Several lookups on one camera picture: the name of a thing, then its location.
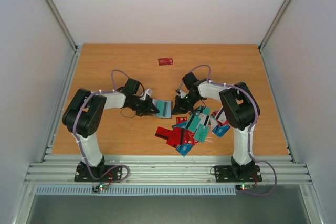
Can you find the brown leather card holder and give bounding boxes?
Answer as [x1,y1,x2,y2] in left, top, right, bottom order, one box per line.
[151,98,174,119]

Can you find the teal card bottom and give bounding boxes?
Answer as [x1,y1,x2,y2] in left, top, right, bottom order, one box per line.
[185,115,201,132]

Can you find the blue card bottom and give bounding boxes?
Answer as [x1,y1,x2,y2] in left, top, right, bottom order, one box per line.
[176,144,194,157]

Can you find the blue card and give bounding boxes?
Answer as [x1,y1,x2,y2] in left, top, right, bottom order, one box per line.
[212,124,230,138]
[176,144,194,157]
[172,121,188,129]

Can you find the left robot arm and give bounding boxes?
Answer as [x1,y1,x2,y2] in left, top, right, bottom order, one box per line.
[62,78,159,181]

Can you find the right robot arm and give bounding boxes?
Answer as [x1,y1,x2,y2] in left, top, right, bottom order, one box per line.
[172,72,260,180]

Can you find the small red card top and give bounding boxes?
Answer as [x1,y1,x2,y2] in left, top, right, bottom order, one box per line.
[176,116,188,124]

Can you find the blue card centre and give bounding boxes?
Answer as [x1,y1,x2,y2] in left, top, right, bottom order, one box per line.
[172,121,188,129]

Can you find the dark red striped card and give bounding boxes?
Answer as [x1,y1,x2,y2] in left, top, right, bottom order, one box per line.
[155,127,172,140]

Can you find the red card left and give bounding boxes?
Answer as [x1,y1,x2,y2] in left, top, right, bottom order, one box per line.
[166,127,185,148]

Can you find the red VIP card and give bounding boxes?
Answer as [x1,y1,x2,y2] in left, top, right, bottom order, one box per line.
[182,129,197,146]

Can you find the white card with stripe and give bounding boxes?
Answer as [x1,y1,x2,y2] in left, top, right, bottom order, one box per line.
[211,108,228,126]

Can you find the blue card right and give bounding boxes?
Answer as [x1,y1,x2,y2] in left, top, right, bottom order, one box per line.
[212,124,230,138]

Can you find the lone red card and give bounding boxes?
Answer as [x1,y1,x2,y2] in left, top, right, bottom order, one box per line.
[158,58,173,66]

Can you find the left circuit board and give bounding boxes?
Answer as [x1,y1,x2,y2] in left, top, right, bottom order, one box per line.
[92,184,109,193]

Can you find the circuit board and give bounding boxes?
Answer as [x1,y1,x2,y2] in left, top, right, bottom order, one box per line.
[236,184,255,191]
[92,184,109,193]

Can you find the right circuit board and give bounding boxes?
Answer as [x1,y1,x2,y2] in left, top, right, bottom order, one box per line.
[236,184,255,191]

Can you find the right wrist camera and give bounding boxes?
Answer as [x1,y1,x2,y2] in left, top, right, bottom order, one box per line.
[175,89,187,99]

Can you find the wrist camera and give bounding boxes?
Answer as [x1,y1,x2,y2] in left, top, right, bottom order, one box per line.
[141,88,153,100]
[175,89,187,99]

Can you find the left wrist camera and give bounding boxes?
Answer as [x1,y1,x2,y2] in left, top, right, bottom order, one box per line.
[141,88,153,100]

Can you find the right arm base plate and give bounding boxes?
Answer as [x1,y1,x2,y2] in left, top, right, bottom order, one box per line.
[214,165,262,183]

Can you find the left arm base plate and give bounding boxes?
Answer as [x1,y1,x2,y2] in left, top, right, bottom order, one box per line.
[74,164,123,183]

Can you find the aluminium frame rails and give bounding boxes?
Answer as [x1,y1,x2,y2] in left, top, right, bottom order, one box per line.
[24,154,312,185]

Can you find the grey slotted cable duct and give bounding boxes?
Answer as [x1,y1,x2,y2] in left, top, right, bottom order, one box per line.
[36,185,236,196]

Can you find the left frame post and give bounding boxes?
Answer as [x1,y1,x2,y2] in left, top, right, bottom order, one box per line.
[45,0,78,52]

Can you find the frame post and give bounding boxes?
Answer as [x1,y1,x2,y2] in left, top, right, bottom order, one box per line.
[258,0,293,53]
[45,0,78,52]

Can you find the right frame post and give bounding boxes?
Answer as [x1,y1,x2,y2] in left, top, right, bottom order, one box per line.
[258,0,293,53]

